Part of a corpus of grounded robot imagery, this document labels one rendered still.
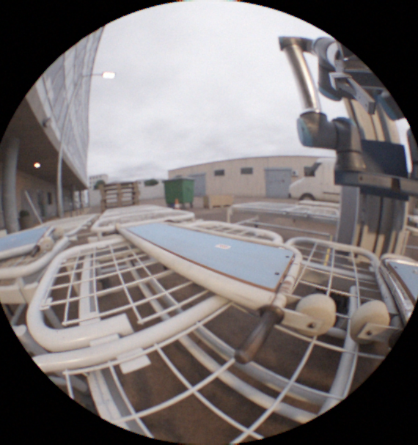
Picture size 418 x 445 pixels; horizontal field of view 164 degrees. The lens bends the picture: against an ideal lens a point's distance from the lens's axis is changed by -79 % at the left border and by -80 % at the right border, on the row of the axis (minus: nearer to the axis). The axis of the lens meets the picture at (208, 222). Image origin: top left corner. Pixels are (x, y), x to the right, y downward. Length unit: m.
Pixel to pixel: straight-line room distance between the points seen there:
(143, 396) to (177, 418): 0.15
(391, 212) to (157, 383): 1.39
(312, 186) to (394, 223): 6.43
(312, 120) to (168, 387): 1.24
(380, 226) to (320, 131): 0.64
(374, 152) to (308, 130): 0.43
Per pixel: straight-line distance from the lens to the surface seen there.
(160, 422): 0.70
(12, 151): 6.52
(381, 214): 1.04
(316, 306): 0.21
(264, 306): 0.21
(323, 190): 7.25
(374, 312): 0.23
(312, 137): 0.73
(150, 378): 0.75
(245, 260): 0.33
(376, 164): 0.96
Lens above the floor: 0.68
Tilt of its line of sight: 12 degrees down
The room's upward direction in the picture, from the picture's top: 2 degrees counter-clockwise
